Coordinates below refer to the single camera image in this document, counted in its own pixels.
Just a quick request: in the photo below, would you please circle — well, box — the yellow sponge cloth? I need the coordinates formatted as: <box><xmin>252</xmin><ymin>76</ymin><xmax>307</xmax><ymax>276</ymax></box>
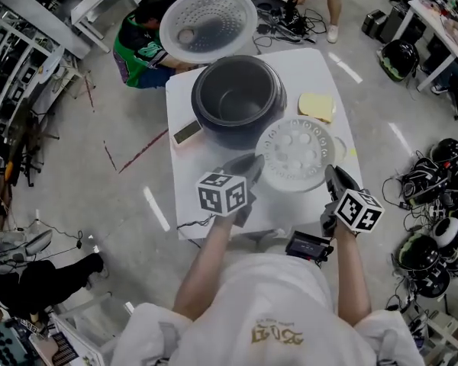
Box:
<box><xmin>298</xmin><ymin>91</ymin><xmax>337</xmax><ymax>125</ymax></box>

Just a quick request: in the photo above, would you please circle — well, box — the black green dome backpack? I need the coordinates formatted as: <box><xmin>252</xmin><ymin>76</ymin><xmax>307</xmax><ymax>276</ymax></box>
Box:
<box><xmin>379</xmin><ymin>39</ymin><xmax>421</xmax><ymax>83</ymax></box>

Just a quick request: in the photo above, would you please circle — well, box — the small black hard case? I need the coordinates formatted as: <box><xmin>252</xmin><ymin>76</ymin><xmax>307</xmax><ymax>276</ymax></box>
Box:
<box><xmin>361</xmin><ymin>8</ymin><xmax>387</xmax><ymax>40</ymax></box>

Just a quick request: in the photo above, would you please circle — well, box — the white perforated steamer plate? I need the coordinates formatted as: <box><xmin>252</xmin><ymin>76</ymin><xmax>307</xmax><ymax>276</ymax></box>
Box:
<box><xmin>254</xmin><ymin>115</ymin><xmax>337</xmax><ymax>194</ymax></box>

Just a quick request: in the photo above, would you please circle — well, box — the black battery box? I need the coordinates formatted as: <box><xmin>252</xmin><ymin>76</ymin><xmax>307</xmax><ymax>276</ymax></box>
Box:
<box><xmin>285</xmin><ymin>230</ymin><xmax>334</xmax><ymax>263</ymax></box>

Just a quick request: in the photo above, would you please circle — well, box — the tangle of black cables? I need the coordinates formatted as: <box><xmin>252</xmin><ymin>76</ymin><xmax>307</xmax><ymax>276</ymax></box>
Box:
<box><xmin>253</xmin><ymin>7</ymin><xmax>327</xmax><ymax>55</ymax></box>

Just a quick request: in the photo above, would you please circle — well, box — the dark metal pot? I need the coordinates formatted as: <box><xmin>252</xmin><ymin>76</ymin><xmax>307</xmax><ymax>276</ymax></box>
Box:
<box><xmin>195</xmin><ymin>56</ymin><xmax>280</xmax><ymax>126</ymax></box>

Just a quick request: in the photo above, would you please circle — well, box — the black round device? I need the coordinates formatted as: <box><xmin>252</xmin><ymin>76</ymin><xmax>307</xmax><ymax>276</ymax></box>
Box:
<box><xmin>250</xmin><ymin>0</ymin><xmax>292</xmax><ymax>15</ymax></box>

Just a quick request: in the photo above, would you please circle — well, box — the person's left forearm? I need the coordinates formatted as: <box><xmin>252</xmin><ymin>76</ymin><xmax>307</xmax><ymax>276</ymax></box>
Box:
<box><xmin>172</xmin><ymin>213</ymin><xmax>238</xmax><ymax>322</ymax></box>

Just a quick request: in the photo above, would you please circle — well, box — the person's white shirt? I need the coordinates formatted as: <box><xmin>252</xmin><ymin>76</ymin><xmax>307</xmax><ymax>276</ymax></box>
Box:
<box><xmin>98</xmin><ymin>251</ymin><xmax>425</xmax><ymax>366</ymax></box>

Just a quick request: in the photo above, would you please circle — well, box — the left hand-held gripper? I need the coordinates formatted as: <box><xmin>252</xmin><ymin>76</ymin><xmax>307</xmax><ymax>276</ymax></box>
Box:
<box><xmin>196</xmin><ymin>152</ymin><xmax>266</xmax><ymax>229</ymax></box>

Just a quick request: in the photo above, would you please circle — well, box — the white storage rack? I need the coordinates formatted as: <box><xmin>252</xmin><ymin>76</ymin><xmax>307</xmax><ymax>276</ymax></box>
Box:
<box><xmin>404</xmin><ymin>307</ymin><xmax>458</xmax><ymax>366</ymax></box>

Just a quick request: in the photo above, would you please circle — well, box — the white desk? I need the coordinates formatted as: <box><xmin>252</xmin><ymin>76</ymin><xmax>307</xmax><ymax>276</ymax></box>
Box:
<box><xmin>407</xmin><ymin>0</ymin><xmax>458</xmax><ymax>92</ymax></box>

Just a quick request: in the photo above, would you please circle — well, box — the pile of black helmets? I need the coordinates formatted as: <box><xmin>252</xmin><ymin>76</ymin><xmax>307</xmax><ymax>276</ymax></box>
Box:
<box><xmin>382</xmin><ymin>138</ymin><xmax>458</xmax><ymax>301</ymax></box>

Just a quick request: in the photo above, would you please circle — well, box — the small white bowl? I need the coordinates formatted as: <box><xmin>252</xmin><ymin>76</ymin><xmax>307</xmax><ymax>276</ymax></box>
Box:
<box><xmin>333</xmin><ymin>136</ymin><xmax>349</xmax><ymax>164</ymax></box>

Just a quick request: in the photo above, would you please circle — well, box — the person's right forearm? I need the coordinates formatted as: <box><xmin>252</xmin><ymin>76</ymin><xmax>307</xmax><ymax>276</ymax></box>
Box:
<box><xmin>333</xmin><ymin>223</ymin><xmax>373</xmax><ymax>326</ymax></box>

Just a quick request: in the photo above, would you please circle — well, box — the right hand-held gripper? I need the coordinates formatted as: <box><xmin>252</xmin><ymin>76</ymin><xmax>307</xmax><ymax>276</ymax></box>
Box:
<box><xmin>320</xmin><ymin>164</ymin><xmax>385</xmax><ymax>238</ymax></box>

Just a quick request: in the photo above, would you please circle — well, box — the grey long desk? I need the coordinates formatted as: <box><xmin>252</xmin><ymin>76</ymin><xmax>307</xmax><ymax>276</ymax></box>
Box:
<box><xmin>0</xmin><ymin>0</ymin><xmax>91</xmax><ymax>59</ymax></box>

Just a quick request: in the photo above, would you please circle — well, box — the white side table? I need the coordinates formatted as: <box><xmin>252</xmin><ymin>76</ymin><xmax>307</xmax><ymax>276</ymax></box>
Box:
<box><xmin>69</xmin><ymin>0</ymin><xmax>144</xmax><ymax>53</ymax></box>

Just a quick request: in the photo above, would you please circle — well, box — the white shelf with black cases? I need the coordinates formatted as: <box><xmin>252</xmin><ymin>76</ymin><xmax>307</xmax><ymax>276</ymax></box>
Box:
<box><xmin>0</xmin><ymin>0</ymin><xmax>64</xmax><ymax>130</ymax></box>

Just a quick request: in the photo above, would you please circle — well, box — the white device with dark screen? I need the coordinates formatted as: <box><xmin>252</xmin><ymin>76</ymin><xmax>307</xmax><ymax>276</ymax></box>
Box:
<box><xmin>172</xmin><ymin>119</ymin><xmax>204</xmax><ymax>147</ymax></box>

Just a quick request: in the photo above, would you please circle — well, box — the large black suitcase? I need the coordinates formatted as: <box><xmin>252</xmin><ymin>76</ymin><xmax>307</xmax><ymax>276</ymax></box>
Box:
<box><xmin>379</xmin><ymin>3</ymin><xmax>406</xmax><ymax>46</ymax></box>

